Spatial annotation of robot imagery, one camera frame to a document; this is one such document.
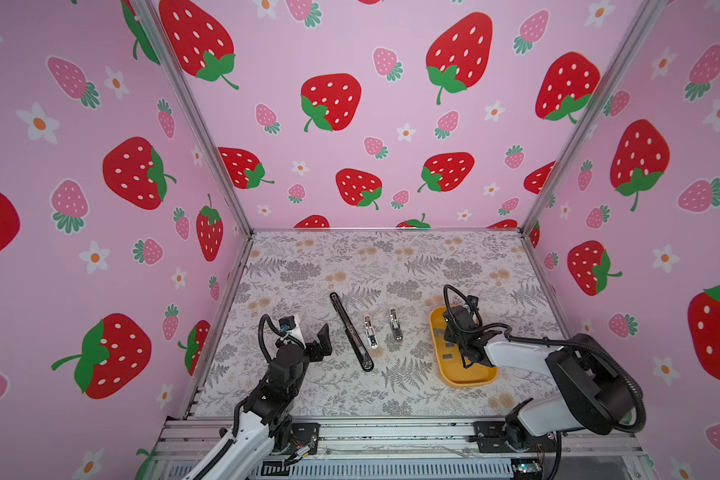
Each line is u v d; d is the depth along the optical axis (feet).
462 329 2.35
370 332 2.97
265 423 1.87
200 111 2.83
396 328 3.05
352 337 2.97
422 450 2.40
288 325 2.30
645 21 2.29
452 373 2.75
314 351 2.41
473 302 2.68
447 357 2.88
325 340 2.49
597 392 1.44
